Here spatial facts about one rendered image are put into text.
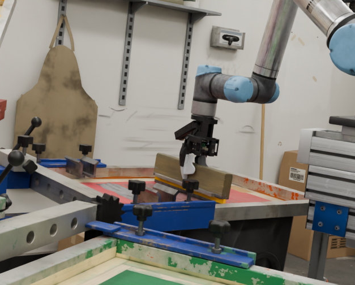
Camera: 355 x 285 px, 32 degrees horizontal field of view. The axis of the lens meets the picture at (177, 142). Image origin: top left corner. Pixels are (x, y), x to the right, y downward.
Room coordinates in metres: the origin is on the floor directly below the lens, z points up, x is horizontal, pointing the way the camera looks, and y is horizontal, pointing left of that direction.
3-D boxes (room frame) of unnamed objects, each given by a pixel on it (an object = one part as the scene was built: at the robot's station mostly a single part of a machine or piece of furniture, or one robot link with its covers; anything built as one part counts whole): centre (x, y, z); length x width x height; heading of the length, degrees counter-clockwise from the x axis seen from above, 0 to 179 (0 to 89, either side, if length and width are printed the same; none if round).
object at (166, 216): (1.49, 0.02, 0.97); 0.30 x 0.05 x 0.07; 127
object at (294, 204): (1.86, 0.00, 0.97); 0.79 x 0.58 x 0.04; 127
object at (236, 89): (1.82, -0.15, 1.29); 0.11 x 0.11 x 0.08; 42
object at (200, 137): (1.88, -0.07, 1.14); 0.09 x 0.08 x 0.12; 37
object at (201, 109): (1.89, -0.07, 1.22); 0.08 x 0.08 x 0.05
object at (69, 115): (3.75, 0.73, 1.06); 0.53 x 0.07 x 1.05; 127
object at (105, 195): (1.31, 0.14, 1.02); 0.07 x 0.06 x 0.07; 127
